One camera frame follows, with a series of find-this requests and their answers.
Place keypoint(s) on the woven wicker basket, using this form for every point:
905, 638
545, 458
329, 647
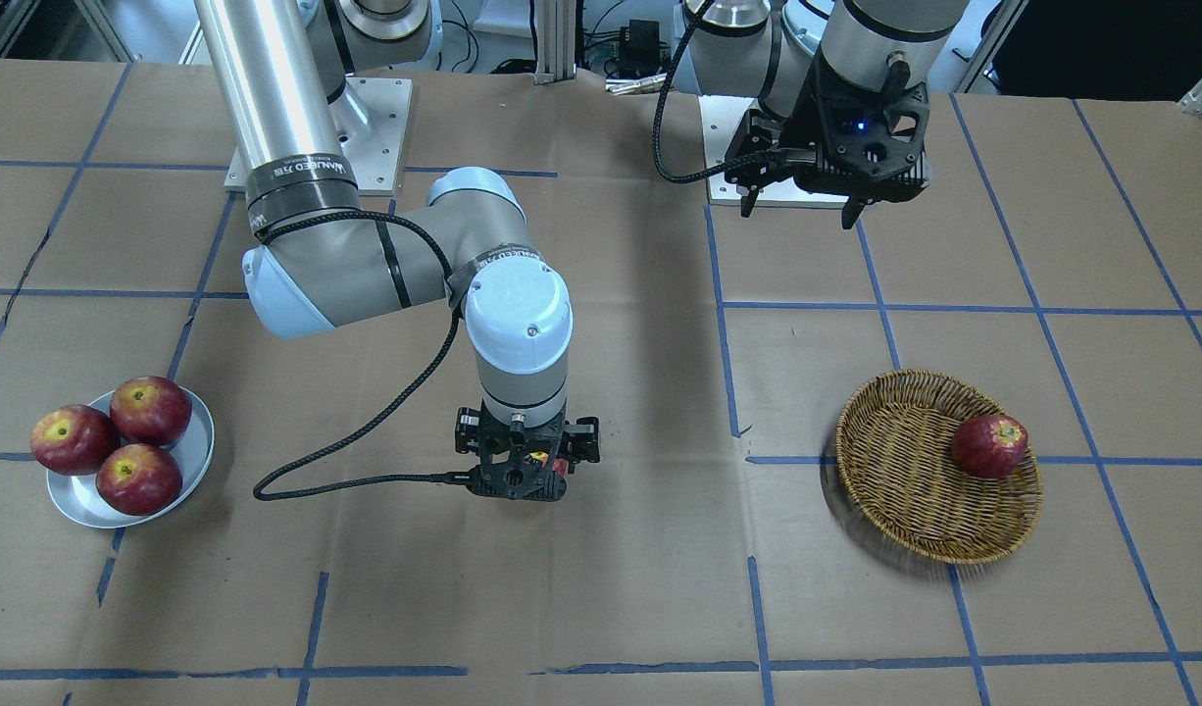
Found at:
893, 454

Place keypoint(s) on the white round plate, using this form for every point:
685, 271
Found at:
77, 499

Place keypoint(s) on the red apple plate front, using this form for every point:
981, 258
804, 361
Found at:
139, 480

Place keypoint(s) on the dark red basket apple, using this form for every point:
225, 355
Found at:
989, 446

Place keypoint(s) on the red apple plate rear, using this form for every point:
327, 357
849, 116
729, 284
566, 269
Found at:
151, 410

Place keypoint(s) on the red apple plate outer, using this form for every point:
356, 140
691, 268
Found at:
74, 440

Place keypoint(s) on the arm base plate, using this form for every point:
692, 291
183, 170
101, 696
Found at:
288, 118
720, 117

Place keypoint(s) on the aluminium frame post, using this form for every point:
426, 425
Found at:
555, 27

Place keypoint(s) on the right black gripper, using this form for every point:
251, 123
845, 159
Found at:
467, 436

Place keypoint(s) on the red apple plate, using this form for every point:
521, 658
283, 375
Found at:
74, 440
151, 410
139, 480

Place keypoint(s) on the yellow-red apple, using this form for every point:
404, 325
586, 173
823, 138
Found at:
541, 464

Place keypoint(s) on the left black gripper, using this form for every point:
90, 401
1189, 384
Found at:
803, 130

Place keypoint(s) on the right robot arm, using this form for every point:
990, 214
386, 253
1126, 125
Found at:
289, 74

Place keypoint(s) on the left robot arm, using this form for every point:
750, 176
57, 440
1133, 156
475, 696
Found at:
762, 50

